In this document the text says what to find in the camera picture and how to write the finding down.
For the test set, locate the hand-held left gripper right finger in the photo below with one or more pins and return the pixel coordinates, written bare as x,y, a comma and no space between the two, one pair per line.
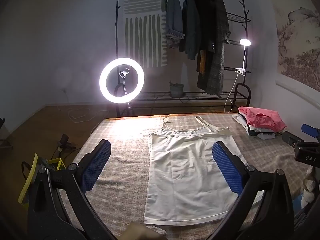
230,170

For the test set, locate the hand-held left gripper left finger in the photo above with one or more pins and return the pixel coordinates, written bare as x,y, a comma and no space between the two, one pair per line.
97,165

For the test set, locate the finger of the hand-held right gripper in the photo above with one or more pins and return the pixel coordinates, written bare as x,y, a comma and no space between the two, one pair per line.
291,138
311,130

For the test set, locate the white camisole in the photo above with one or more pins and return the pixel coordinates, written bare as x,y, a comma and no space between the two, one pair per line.
185,170

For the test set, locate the black metal clothes rack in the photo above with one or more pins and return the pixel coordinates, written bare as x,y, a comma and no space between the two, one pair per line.
160,96

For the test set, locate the plaid blanket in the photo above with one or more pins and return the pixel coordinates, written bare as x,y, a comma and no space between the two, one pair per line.
125,152

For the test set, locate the black device on floor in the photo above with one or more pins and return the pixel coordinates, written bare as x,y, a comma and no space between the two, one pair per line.
63,143

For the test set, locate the white folded garment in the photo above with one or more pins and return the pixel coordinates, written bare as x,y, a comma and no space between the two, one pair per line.
240,122

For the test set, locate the yellow bag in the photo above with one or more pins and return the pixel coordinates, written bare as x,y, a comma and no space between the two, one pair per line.
27,182

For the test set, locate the grey plant pot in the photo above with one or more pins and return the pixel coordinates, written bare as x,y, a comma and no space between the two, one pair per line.
177,91

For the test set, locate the phone clamp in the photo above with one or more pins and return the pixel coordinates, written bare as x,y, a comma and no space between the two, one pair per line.
123,73

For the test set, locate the dark object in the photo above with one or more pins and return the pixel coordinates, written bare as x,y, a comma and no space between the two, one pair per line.
3,130

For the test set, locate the white clip lamp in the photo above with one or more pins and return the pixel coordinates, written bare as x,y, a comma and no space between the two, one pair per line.
245,42

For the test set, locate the yellow garment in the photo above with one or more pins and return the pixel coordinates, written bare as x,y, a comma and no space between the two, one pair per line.
201,62

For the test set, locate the plaid long coat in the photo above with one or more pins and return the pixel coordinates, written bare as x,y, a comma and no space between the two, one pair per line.
217,55

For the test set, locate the dark green jacket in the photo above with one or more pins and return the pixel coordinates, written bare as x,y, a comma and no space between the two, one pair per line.
191,30

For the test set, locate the black coat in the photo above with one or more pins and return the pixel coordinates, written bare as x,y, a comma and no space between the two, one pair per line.
202,17

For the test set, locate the denim jacket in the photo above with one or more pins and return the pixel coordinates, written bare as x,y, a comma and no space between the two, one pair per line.
173,17

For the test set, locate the landscape wall painting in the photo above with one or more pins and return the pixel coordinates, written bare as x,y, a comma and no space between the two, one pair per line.
300,42

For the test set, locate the striped wall hanging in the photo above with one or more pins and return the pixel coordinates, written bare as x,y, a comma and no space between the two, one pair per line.
142,30

